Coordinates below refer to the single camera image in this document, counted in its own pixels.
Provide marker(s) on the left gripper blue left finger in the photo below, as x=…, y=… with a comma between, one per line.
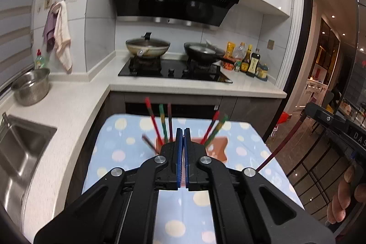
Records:
x=179, y=147

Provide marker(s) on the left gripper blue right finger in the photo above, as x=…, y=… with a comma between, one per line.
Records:
x=186, y=141

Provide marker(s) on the green chopstick pair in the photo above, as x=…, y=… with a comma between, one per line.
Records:
x=163, y=122

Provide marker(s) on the dark maroon chopstick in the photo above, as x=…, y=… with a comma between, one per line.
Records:
x=148, y=142
x=169, y=110

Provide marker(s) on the red chopstick group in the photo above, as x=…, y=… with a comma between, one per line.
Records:
x=210, y=127

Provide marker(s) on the green chopstick group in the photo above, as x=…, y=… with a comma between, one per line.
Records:
x=215, y=130

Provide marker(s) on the red chopstick pair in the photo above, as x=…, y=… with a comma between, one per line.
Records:
x=149, y=107

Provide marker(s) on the purple chopstick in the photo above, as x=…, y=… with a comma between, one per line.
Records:
x=283, y=143

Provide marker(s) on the right hand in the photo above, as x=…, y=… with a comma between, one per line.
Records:
x=336, y=210

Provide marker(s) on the pink perforated utensil holder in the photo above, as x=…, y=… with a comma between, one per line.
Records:
x=216, y=149

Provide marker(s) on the black gas stove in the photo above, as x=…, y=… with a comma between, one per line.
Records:
x=173, y=69

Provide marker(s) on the red bag on floor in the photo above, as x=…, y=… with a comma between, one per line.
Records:
x=283, y=118

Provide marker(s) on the red instant noodle cup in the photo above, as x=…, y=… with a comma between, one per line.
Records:
x=228, y=63

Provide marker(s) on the black wok with lid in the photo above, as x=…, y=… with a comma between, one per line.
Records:
x=205, y=54

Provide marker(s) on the small green lid jar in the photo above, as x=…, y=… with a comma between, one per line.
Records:
x=237, y=66

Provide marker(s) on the brown sauce bottle yellow cap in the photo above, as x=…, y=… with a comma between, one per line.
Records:
x=246, y=60

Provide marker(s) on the beige wok with lid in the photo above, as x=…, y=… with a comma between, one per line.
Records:
x=147, y=47

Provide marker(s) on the clear oil bottle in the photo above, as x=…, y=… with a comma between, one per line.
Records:
x=239, y=52

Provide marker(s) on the small jars on tray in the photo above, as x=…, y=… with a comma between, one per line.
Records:
x=262, y=72

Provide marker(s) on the dark soy sauce bottle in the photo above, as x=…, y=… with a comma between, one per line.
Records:
x=254, y=60

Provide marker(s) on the pink hanging towel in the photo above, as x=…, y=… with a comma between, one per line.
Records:
x=62, y=36

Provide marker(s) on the stainless steel pot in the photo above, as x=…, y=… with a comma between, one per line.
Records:
x=31, y=87

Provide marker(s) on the stainless steel sink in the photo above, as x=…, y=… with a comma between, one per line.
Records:
x=22, y=146

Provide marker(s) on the green dish soap bottle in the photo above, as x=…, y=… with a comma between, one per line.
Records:
x=40, y=61

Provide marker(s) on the purple hanging cloth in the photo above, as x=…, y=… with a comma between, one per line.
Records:
x=49, y=28

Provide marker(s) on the soap dispenser pump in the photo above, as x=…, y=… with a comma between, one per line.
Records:
x=5, y=120

